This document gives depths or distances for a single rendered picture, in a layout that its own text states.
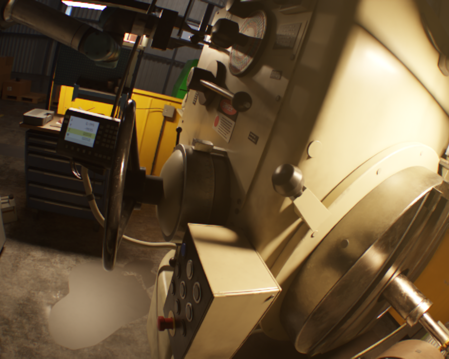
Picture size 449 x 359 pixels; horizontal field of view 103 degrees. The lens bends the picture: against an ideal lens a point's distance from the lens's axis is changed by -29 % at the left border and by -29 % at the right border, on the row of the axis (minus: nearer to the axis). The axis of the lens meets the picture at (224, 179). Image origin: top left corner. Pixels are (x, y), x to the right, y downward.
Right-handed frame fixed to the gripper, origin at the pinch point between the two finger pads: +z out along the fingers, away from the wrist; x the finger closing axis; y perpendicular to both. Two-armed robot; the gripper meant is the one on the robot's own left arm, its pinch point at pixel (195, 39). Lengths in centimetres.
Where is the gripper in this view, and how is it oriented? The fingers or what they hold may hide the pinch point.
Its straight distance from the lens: 84.8
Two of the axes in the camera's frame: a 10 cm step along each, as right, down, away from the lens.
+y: -3.2, -4.5, 8.4
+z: 9.0, 1.5, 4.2
